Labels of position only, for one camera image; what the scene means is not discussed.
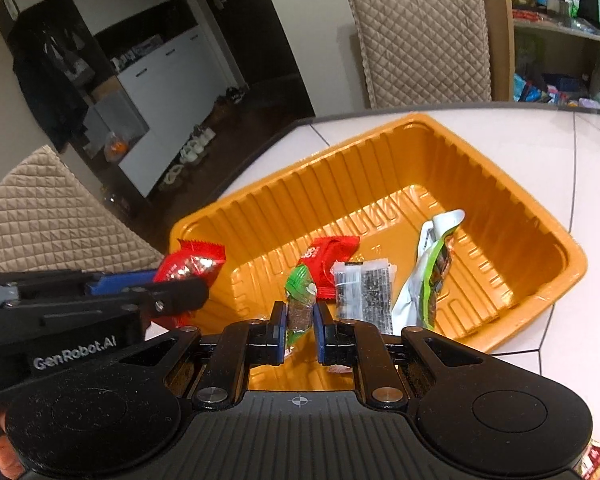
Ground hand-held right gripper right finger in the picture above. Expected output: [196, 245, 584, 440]
[312, 301, 486, 411]

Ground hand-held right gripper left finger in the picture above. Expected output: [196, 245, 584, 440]
[115, 301, 288, 411]

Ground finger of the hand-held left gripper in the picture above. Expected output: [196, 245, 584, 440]
[82, 270, 157, 297]
[120, 278, 210, 322]

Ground large red snack packet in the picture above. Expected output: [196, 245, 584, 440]
[150, 239, 227, 331]

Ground small green candy packet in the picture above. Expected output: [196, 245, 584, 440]
[283, 263, 317, 358]

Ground clear dark snack packet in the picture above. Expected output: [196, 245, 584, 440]
[330, 258, 398, 336]

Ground red white-print candy packet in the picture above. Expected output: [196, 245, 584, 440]
[297, 235, 361, 302]

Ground silver green snack packet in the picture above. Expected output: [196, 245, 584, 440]
[389, 209, 467, 331]

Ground orange plastic tray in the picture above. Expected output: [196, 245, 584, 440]
[169, 112, 588, 393]

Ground red yellow candy packet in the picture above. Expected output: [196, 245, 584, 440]
[574, 439, 600, 480]

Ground person's left hand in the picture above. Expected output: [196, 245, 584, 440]
[0, 407, 27, 480]

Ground beige quilted chair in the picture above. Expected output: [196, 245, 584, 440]
[0, 144, 166, 275]
[342, 0, 513, 110]

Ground orange bag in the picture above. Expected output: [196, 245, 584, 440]
[102, 130, 131, 161]

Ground white shoes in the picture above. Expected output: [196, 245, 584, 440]
[157, 125, 217, 190]

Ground white cabinet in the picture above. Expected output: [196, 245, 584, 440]
[0, 0, 251, 198]

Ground dark hanging coat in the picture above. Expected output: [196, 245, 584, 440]
[12, 20, 88, 153]

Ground dark door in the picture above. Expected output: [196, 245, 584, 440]
[195, 0, 316, 117]

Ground wooden shelf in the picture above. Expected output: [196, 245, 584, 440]
[480, 0, 600, 111]

